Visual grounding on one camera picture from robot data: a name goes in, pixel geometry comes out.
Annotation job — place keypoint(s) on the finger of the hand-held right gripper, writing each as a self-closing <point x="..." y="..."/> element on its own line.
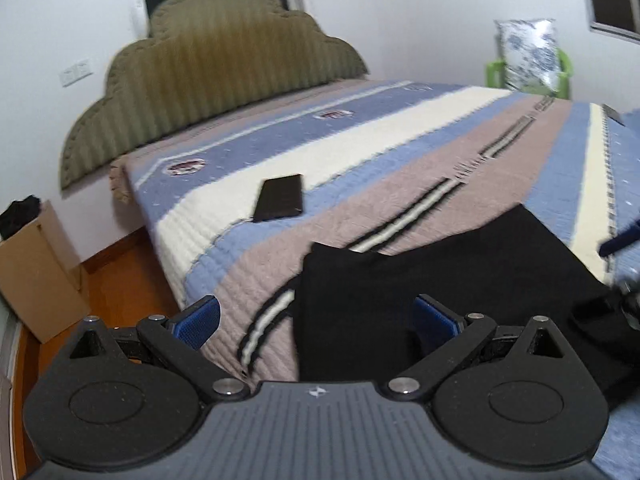
<point x="620" y="241"/>

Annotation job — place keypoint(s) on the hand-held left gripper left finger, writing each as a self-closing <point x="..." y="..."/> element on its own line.
<point x="197" y="322"/>

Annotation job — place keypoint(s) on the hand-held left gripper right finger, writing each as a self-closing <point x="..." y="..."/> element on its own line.
<point x="435" y="317"/>

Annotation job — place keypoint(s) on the black pants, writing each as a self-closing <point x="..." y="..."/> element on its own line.
<point x="450" y="270"/>

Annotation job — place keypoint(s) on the small black flat device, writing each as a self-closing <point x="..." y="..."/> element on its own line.
<point x="614" y="115"/>

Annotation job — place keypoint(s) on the black phone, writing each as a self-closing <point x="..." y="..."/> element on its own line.
<point x="278" y="197"/>

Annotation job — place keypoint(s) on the cardboard box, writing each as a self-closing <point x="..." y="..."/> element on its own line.
<point x="40" y="280"/>

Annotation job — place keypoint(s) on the striped quilted blanket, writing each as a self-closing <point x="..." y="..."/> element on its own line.
<point x="380" y="160"/>

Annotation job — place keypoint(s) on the dark cloth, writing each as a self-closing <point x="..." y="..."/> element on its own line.
<point x="17" y="215"/>

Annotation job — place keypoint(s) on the blue floral pillow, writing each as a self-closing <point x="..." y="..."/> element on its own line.
<point x="525" y="52"/>

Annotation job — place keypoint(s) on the green plastic chair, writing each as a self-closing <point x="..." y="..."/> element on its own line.
<point x="492" y="72"/>

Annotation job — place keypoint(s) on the green padded headboard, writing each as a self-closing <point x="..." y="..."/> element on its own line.
<point x="215" y="70"/>

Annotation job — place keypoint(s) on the white wall socket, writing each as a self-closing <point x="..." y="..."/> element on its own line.
<point x="76" y="71"/>

